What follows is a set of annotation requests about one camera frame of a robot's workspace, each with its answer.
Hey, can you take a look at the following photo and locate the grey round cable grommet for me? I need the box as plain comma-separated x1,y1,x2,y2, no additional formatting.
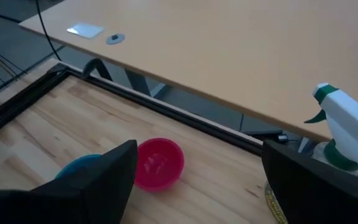
106,32,126,45

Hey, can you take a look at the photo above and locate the small magenta plastic bowl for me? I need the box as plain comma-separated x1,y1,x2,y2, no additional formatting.
134,138,185,192

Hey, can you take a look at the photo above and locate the black cable over desk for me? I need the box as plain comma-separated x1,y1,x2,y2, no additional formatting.
35,0,62,62

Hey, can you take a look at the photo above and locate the blue plastic bowl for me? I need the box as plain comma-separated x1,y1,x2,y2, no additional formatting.
54,154,103,180

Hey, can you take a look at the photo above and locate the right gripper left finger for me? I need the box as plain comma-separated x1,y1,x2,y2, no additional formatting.
0,139,139,224

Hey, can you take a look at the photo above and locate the beige wooden desk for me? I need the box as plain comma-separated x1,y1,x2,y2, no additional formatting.
19,0,358,144

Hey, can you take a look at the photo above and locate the black aluminium table frame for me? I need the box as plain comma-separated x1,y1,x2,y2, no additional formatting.
0,62,264,156

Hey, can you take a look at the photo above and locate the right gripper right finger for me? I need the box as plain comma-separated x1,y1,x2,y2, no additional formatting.
262,139,358,224

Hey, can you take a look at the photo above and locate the spray bottle with white trigger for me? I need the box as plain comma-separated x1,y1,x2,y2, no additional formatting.
264,82,358,224

